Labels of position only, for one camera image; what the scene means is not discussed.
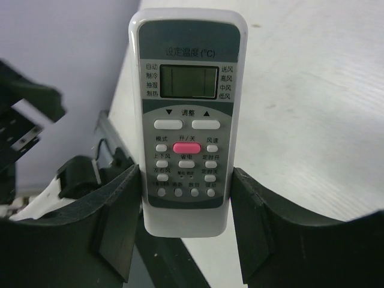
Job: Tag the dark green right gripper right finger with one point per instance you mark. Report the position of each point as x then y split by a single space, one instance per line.
281 244

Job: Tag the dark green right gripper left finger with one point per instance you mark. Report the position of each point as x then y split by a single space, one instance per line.
88 243

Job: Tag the small grey remote control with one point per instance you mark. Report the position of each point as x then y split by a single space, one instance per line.
187 68

